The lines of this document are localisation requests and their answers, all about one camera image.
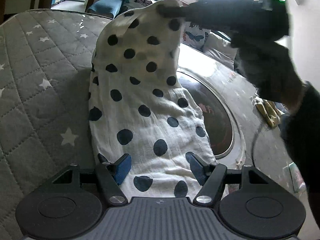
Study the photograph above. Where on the right gloved hand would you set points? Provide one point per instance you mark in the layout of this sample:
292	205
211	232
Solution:
268	66

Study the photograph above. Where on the white navy polka dot garment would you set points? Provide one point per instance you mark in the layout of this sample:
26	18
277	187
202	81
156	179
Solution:
138	107

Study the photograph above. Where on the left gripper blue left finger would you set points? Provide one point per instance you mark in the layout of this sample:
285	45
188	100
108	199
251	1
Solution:
111	176

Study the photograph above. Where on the beige plain cushion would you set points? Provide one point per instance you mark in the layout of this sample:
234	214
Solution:
219	49

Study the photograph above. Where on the right dark sleeve forearm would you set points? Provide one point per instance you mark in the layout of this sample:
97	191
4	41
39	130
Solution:
300	134

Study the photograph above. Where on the blue sofa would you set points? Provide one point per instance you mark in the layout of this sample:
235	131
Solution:
107	8

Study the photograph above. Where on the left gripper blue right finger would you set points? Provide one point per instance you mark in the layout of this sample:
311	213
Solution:
211	177

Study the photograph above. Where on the butterfly print cushion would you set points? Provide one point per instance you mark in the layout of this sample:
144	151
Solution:
193	36

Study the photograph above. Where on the yellow folded cloth pile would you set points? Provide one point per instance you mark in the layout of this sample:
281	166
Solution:
270	113

